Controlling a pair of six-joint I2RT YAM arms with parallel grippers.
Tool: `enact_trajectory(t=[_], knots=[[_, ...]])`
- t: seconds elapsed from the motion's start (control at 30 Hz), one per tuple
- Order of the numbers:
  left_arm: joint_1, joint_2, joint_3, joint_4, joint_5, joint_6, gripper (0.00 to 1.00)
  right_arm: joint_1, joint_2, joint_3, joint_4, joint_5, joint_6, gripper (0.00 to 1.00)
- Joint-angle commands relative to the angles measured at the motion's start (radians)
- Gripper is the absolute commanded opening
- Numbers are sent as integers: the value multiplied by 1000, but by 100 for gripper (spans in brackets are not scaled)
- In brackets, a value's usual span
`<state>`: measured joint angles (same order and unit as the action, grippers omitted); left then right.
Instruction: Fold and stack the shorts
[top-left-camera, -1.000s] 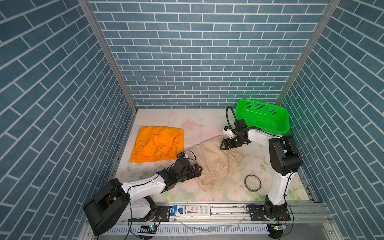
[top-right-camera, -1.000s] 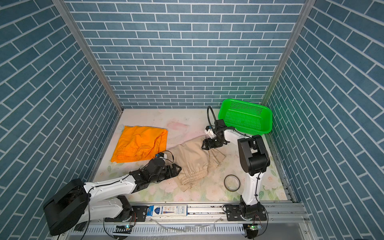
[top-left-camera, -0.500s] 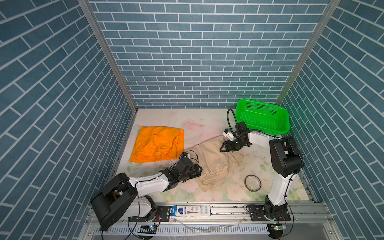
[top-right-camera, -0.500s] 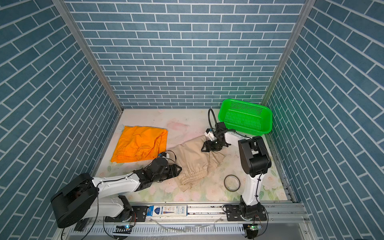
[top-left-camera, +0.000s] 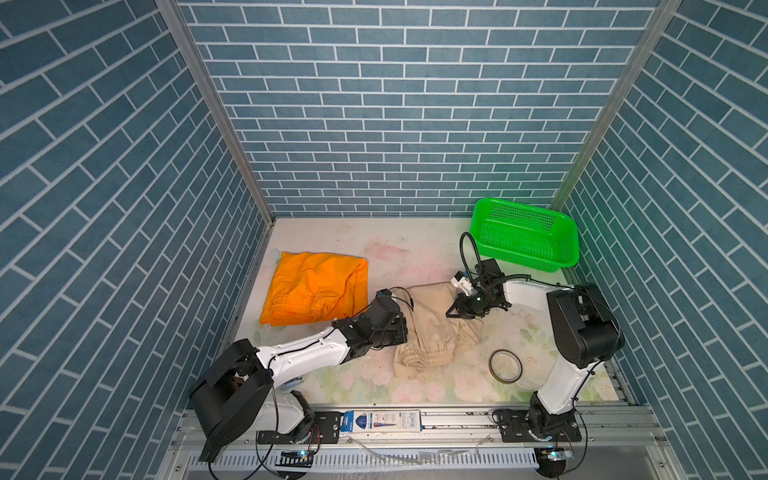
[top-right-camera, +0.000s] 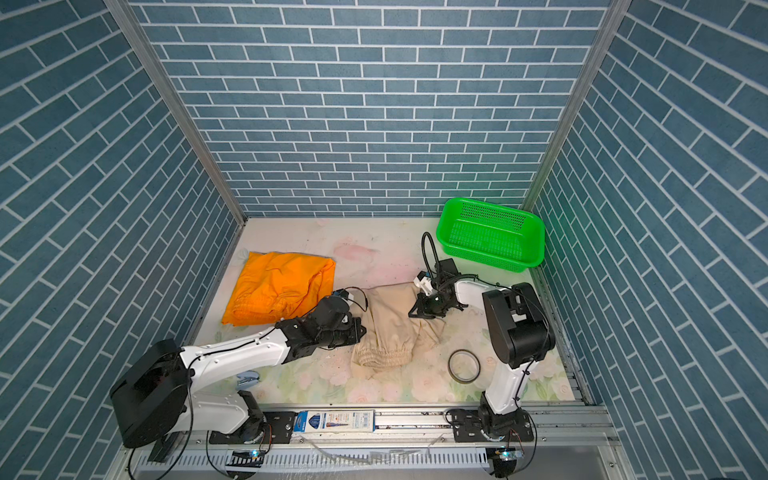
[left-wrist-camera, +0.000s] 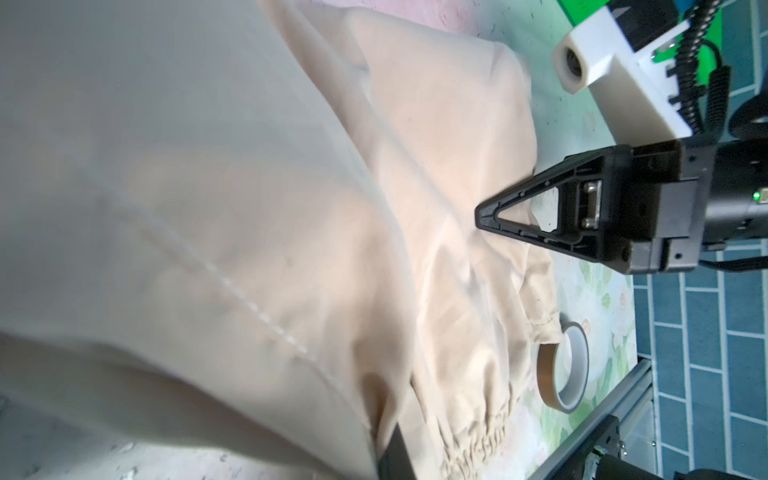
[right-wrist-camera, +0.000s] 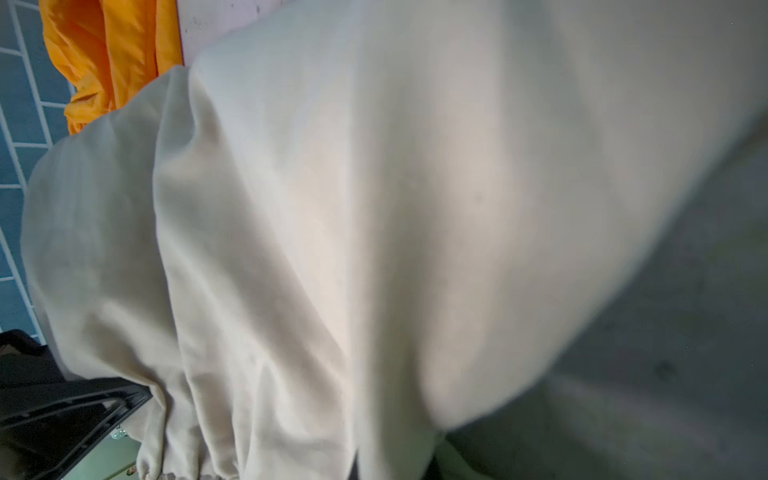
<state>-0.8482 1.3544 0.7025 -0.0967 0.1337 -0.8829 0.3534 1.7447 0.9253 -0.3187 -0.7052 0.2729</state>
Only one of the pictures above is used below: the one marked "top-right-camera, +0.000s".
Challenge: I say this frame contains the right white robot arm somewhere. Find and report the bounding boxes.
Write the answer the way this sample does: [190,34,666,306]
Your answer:
[409,260,556,438]

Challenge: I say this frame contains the aluminium front rail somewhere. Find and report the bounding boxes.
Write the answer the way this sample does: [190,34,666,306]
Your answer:
[119,405,613,451]

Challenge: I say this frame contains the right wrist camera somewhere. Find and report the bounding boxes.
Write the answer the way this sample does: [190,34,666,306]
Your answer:
[413,271,434,296]

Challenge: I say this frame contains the white blue paper box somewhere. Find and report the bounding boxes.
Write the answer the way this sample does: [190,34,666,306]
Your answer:
[293,409,375,434]

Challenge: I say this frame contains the white slotted cable duct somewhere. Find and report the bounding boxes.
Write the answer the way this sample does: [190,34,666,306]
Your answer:
[139,449,491,472]

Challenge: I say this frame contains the green plastic basket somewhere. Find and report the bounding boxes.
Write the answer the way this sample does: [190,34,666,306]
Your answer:
[436,198,546,273]

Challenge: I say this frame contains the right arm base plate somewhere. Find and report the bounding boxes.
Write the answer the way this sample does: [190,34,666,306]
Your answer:
[444,407,535,443]

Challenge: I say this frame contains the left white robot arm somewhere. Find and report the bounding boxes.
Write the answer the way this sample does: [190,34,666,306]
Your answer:
[110,295,366,449]

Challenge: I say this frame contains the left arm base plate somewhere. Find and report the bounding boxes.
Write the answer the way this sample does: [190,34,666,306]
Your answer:
[208,411,297,446]

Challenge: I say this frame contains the blue white small clip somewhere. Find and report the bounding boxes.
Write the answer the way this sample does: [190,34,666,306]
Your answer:
[236,370,261,390]

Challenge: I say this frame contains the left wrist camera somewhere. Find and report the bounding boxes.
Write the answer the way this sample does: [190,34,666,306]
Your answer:
[332,289,354,303]

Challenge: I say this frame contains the black tape ring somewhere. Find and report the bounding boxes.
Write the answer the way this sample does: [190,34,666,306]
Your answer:
[446,349,482,385]

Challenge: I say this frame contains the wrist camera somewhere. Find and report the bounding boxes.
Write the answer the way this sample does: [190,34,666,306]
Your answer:
[332,289,354,303]
[413,271,434,296]

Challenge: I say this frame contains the beige shorts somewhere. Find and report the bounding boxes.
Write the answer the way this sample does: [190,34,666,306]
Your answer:
[351,283,445,378]

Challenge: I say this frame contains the black folded tool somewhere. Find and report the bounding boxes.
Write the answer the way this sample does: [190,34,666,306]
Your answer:
[148,432,183,463]

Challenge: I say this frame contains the orange shorts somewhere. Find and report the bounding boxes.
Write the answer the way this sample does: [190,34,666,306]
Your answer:
[222,252,336,326]

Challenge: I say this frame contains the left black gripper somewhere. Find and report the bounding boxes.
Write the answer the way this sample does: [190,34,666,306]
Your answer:
[317,316,371,349]

